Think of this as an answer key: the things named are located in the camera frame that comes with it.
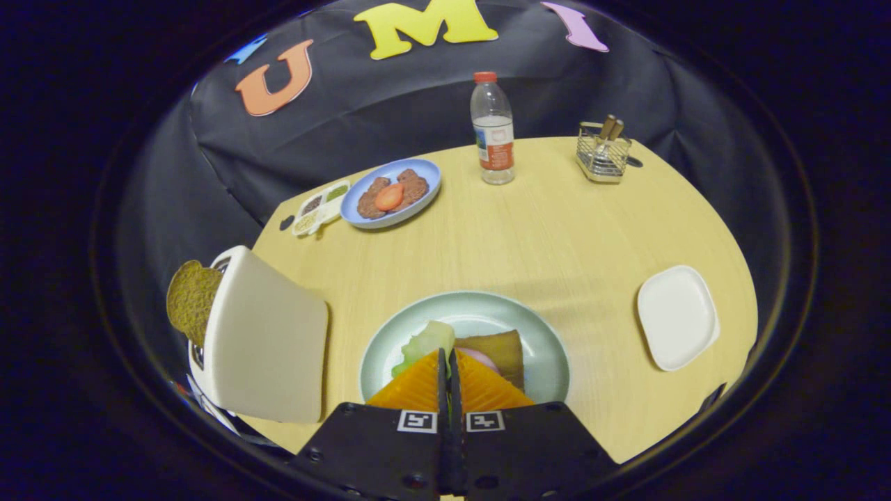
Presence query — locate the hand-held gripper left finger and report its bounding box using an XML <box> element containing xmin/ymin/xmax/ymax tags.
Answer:
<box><xmin>287</xmin><ymin>348</ymin><xmax>453</xmax><ymax>499</ymax></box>

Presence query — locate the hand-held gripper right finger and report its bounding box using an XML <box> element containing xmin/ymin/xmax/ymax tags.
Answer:
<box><xmin>449</xmin><ymin>348</ymin><xmax>620</xmax><ymax>501</ymax></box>

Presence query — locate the green lettuce leaf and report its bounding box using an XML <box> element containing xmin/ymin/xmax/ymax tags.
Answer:
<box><xmin>391</xmin><ymin>320</ymin><xmax>457</xmax><ymax>380</ymax></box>

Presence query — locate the brown seeded bread slice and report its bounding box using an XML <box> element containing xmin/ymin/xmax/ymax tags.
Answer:
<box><xmin>166</xmin><ymin>260</ymin><xmax>223</xmax><ymax>349</ymax></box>

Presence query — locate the pale green round plate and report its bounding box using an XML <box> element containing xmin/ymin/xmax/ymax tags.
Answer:
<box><xmin>359</xmin><ymin>290</ymin><xmax>571</xmax><ymax>404</ymax></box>

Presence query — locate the pink ham slice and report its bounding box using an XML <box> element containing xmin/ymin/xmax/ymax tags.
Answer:
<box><xmin>456</xmin><ymin>347</ymin><xmax>500</xmax><ymax>375</ymax></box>

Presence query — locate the brown toast slice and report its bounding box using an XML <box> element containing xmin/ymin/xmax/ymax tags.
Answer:
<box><xmin>456</xmin><ymin>330</ymin><xmax>525</xmax><ymax>390</ymax></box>

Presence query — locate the white toaster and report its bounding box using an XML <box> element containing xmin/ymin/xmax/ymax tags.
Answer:
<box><xmin>187</xmin><ymin>245</ymin><xmax>329</xmax><ymax>436</ymax></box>

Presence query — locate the white square plate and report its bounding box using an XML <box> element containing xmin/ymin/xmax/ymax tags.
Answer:
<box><xmin>637</xmin><ymin>264</ymin><xmax>721</xmax><ymax>372</ymax></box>

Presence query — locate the brown meat patty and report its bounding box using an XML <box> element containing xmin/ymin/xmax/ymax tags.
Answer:
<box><xmin>395</xmin><ymin>168</ymin><xmax>429</xmax><ymax>206</ymax></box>
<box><xmin>357</xmin><ymin>177</ymin><xmax>392</xmax><ymax>220</ymax></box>

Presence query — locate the white divided seasoning tray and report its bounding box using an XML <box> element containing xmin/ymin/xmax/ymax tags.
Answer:
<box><xmin>292</xmin><ymin>180</ymin><xmax>351</xmax><ymax>237</ymax></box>

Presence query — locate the red tomato slice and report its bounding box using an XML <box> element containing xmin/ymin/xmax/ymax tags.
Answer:
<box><xmin>374</xmin><ymin>182</ymin><xmax>405</xmax><ymax>212</ymax></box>

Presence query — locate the blue round plate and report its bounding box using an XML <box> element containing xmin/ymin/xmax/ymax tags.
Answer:
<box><xmin>340</xmin><ymin>158</ymin><xmax>442</xmax><ymax>230</ymax></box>

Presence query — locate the clear bottle with red cap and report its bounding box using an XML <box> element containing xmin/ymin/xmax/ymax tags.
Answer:
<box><xmin>471</xmin><ymin>72</ymin><xmax>516</xmax><ymax>186</ymax></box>

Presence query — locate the metal wire utensil holder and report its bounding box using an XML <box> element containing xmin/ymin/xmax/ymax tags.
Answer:
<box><xmin>576</xmin><ymin>122</ymin><xmax>633</xmax><ymax>184</ymax></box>

